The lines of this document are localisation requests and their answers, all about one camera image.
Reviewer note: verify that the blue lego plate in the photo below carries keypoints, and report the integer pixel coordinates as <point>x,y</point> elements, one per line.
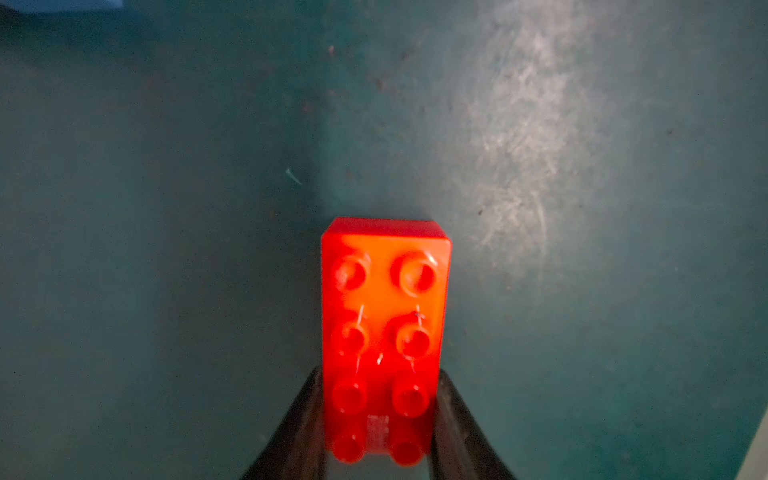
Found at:
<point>58,6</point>

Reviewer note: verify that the red lego brick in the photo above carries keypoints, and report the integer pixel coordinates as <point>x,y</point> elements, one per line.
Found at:
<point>384,286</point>

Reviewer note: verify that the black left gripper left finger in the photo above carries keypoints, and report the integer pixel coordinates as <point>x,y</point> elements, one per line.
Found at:
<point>296,450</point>

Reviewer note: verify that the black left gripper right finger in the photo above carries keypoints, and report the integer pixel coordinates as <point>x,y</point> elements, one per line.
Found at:
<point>459,448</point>

